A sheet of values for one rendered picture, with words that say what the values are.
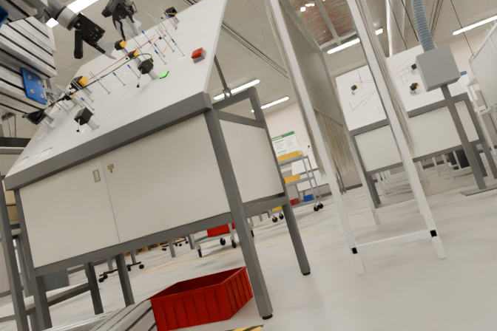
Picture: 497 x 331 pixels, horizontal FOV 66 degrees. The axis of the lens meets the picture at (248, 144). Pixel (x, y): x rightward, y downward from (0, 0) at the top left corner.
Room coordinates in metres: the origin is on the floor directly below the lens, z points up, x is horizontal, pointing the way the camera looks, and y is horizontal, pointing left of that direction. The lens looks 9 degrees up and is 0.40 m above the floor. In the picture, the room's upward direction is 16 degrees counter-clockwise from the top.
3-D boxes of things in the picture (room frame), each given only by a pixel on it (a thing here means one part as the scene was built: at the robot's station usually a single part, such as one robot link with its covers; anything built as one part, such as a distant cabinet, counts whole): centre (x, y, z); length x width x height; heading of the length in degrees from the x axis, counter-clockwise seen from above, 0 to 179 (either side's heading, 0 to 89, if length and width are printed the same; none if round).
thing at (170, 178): (1.54, 0.39, 0.60); 0.55 x 0.03 x 0.39; 68
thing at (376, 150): (4.19, -1.74, 0.83); 1.18 x 0.72 x 1.65; 70
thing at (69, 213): (1.75, 0.90, 0.60); 0.55 x 0.02 x 0.39; 68
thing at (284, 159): (6.78, -0.43, 0.54); 0.99 x 0.50 x 1.08; 72
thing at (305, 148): (10.63, -1.59, 0.83); 1.18 x 0.72 x 1.65; 70
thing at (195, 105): (1.63, 0.65, 0.83); 1.18 x 0.05 x 0.06; 68
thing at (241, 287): (1.76, 0.40, 0.07); 0.39 x 0.29 x 0.14; 71
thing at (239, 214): (1.92, 0.53, 0.40); 1.18 x 0.60 x 0.80; 68
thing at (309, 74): (2.24, -0.68, 0.78); 1.39 x 0.45 x 1.56; 160
